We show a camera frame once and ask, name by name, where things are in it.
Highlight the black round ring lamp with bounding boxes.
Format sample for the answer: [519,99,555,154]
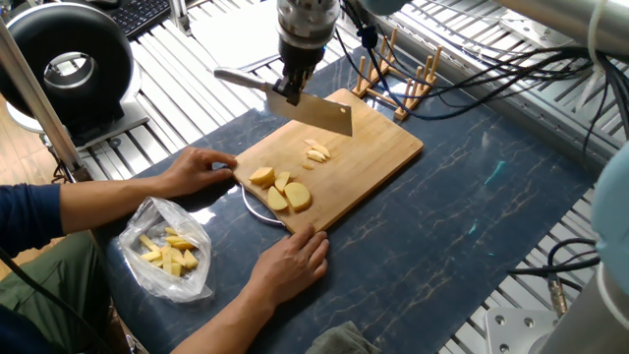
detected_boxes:
[0,3,148,148]

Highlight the person's left hand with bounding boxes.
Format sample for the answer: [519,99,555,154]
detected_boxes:
[162,147,240,196]

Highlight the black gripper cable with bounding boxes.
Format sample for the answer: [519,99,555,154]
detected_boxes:
[334,8,618,121]

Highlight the bamboo cutting board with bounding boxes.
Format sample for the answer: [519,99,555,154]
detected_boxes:
[233,88,424,237]

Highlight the black keyboard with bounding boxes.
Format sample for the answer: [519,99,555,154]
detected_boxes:
[93,0,176,42]

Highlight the black cable with plug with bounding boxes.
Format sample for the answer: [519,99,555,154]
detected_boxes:
[506,236,600,288]

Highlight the wooden knife rack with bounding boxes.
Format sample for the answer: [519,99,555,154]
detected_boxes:
[354,28,443,121]

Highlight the person's right forearm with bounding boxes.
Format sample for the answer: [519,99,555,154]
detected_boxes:
[180,280,276,354]

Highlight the steel cleaver knife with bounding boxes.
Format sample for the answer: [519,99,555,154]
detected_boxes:
[213,67,353,137]

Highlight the metal mounting plate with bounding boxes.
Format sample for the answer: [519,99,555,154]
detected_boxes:
[482,305,566,354]

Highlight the person's right hand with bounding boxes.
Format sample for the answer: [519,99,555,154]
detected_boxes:
[251,226,332,304]

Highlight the wooden pole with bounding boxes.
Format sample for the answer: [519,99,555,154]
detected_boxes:
[0,20,91,190]

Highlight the grey-green cloth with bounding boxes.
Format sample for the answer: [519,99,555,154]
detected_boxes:
[303,320,382,354]

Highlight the olive trousers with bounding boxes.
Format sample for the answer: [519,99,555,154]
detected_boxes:
[0,224,134,354]

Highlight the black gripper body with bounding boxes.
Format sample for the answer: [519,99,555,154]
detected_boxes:
[278,31,326,86]

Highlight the white sheet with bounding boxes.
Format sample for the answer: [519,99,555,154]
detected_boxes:
[190,0,291,80]

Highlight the person's left forearm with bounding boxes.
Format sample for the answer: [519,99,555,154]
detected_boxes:
[0,167,178,257]

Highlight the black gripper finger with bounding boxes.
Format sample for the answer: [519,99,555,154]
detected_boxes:
[293,77,314,101]
[268,73,301,107]

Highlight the dark blue marble mat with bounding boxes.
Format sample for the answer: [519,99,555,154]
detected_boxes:
[93,84,605,354]

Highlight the plastic bag of potato sticks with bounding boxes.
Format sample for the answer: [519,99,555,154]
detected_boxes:
[118,193,215,302]

